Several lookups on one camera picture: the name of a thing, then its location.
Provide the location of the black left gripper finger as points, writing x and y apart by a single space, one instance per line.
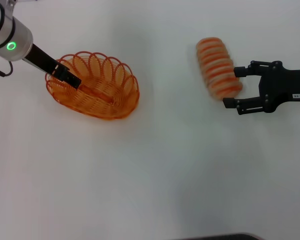
71 79
57 77

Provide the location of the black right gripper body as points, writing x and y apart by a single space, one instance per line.
280 85

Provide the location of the orange striped bread loaf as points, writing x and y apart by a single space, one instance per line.
218 70

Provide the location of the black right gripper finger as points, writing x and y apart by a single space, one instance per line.
228 103
240 72

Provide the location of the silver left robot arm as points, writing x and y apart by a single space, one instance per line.
17 32

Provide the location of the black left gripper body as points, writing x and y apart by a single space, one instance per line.
41 58

